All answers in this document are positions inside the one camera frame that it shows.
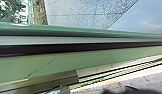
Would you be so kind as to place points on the green outdoor hedge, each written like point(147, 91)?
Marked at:
point(10, 10)

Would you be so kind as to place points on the green framed glass wall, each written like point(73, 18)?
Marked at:
point(63, 60)

